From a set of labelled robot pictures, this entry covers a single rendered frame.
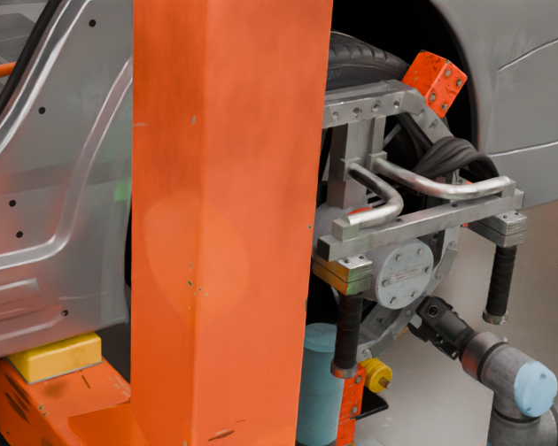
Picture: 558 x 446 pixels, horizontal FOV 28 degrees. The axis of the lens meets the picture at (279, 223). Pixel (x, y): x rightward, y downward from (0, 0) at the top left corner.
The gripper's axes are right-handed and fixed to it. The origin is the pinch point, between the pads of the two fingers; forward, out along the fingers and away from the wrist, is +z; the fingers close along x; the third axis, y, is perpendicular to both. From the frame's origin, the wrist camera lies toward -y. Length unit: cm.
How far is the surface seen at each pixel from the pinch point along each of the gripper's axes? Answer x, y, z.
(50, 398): -52, -58, -2
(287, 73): 1, -100, -50
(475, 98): 39.0, -16.9, 3.1
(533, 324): 31, 120, 50
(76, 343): -43, -56, 3
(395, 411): -17, 72, 37
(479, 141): 34.3, -8.4, 2.7
